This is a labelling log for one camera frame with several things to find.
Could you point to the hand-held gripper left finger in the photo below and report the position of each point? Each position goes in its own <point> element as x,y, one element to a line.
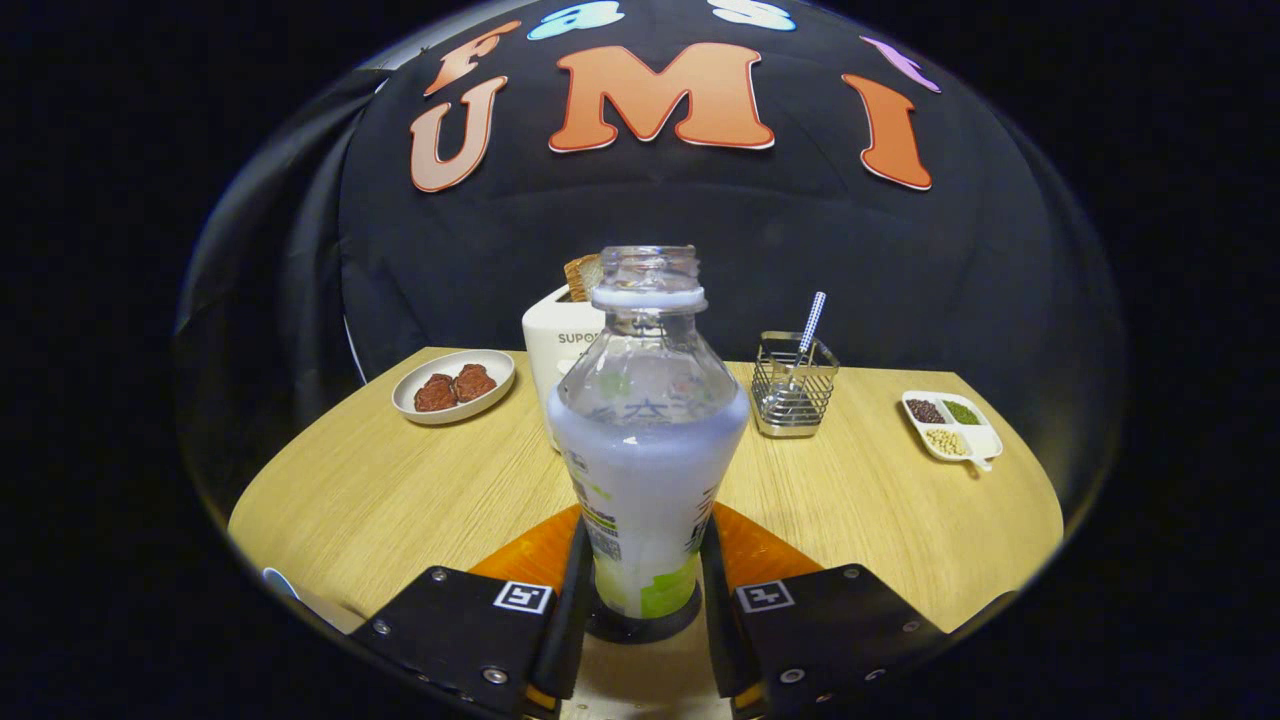
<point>470,630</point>

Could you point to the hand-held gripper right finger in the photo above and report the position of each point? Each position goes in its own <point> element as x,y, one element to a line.
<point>840,630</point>

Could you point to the white cup blue inside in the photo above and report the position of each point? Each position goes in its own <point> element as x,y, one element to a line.
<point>320,608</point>

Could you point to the dark brown round coaster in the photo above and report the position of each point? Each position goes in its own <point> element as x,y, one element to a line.
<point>640,631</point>

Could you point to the clear juice bottle green label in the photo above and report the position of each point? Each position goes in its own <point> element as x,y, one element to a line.
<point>650,470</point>

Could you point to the wooden table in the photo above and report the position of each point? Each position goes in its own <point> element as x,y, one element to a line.
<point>880,510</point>

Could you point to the heap of yellow soybeans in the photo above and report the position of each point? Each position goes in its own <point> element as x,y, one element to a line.
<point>945,441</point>

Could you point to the heap of red beans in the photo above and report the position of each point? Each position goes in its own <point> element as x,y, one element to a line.
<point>925,410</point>

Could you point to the white divided dish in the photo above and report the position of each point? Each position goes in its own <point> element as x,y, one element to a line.
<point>985,440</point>

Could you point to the brown meat piece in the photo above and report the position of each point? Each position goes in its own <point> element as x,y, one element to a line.
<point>473,382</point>
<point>436,393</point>

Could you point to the heap of green beans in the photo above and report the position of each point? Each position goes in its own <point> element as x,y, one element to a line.
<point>962,412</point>

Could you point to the round white plate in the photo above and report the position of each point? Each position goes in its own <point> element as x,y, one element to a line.
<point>505,375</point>

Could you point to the white toaster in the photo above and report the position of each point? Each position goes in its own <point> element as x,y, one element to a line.
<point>555,350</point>

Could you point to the striped white straw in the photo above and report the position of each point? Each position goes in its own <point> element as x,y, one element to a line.
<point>813,318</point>

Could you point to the toast bread slice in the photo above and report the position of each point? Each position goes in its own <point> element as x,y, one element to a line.
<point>582,275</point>

